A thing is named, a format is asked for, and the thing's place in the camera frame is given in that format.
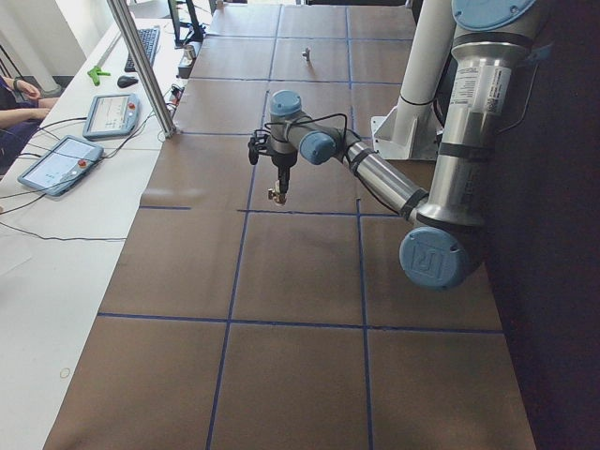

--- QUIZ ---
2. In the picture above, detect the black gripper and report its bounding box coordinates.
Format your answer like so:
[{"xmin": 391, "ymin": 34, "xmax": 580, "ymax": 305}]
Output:
[{"xmin": 271, "ymin": 152, "xmax": 296, "ymax": 194}]

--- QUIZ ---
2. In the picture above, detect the brass white PPR valve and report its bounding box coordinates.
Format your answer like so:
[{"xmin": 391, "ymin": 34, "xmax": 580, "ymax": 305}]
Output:
[{"xmin": 267, "ymin": 187, "xmax": 287, "ymax": 206}]

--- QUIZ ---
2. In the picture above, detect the seated person's forearm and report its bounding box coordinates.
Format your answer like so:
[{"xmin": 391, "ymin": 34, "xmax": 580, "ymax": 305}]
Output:
[{"xmin": 0, "ymin": 108, "xmax": 51, "ymax": 129}]

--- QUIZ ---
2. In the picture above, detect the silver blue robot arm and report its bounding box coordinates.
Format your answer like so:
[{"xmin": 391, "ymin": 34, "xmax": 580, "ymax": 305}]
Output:
[{"xmin": 248, "ymin": 1, "xmax": 553, "ymax": 290}]

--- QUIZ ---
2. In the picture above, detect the seated person's hand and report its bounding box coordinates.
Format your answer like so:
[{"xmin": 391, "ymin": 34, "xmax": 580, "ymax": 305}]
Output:
[{"xmin": 13, "ymin": 80, "xmax": 41, "ymax": 101}]

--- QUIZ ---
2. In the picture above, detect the far blue teach pendant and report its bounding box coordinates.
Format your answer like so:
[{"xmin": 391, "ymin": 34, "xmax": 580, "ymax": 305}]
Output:
[{"xmin": 82, "ymin": 94, "xmax": 140, "ymax": 141}]

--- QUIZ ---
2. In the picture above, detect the blue teach pendant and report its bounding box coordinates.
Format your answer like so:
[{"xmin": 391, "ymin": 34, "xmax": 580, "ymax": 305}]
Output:
[
  {"xmin": 18, "ymin": 135, "xmax": 104, "ymax": 197},
  {"xmin": 82, "ymin": 94, "xmax": 140, "ymax": 141}
]

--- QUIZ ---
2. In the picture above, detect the black computer mouse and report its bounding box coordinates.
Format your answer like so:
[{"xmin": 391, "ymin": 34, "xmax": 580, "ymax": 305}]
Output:
[{"xmin": 116, "ymin": 75, "xmax": 139, "ymax": 89}]

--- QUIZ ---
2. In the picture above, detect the black keyboard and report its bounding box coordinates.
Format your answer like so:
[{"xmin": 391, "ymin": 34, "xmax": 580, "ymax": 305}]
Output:
[{"xmin": 124, "ymin": 26, "xmax": 160, "ymax": 73}]

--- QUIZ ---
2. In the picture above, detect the green plastic tool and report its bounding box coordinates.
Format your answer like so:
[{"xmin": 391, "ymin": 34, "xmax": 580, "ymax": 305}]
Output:
[{"xmin": 87, "ymin": 66, "xmax": 111, "ymax": 86}]

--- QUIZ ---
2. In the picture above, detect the near blue teach pendant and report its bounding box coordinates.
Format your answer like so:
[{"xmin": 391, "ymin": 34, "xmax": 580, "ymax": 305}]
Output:
[{"xmin": 18, "ymin": 135, "xmax": 104, "ymax": 197}]

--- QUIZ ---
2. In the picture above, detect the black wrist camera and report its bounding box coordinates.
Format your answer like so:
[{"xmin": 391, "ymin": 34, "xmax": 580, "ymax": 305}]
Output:
[{"xmin": 247, "ymin": 129, "xmax": 271, "ymax": 165}]

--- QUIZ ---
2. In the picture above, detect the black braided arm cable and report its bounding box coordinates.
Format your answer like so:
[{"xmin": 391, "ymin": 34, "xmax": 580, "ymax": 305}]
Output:
[{"xmin": 263, "ymin": 112, "xmax": 351, "ymax": 142}]

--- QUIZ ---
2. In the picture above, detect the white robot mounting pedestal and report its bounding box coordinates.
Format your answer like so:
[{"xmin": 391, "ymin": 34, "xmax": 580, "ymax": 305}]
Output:
[{"xmin": 371, "ymin": 0, "xmax": 456, "ymax": 161}]

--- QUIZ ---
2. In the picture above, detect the aluminium extrusion post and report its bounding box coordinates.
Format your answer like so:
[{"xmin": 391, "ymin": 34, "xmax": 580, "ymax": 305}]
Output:
[{"xmin": 107, "ymin": 0, "xmax": 176, "ymax": 138}]

